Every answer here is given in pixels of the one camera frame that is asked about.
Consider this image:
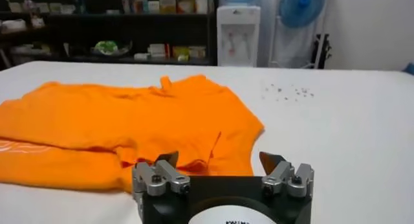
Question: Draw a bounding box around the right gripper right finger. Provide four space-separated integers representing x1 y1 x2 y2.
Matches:
258 151 315 199

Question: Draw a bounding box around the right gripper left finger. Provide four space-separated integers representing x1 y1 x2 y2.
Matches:
131 150 191 197

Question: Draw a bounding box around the orange t-shirt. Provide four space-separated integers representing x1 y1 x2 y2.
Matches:
0 74 265 194

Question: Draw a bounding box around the white work table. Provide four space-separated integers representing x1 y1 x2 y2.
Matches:
0 60 414 224

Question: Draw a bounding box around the white metal jug rack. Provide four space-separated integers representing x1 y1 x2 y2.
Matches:
268 0 327 69

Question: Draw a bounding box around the black stand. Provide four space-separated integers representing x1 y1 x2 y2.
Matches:
310 33 332 70

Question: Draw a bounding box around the green and white bowl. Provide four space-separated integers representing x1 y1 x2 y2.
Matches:
91 39 133 57

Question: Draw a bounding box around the white water dispenser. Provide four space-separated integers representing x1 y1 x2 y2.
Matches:
216 5 261 67

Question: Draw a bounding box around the black shelf unit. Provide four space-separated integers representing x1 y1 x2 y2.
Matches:
0 0 218 71

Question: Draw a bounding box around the cream orange medicine box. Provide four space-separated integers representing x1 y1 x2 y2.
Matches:
158 0 177 14

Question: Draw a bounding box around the red white medicine box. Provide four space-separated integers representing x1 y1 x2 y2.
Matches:
177 0 196 14

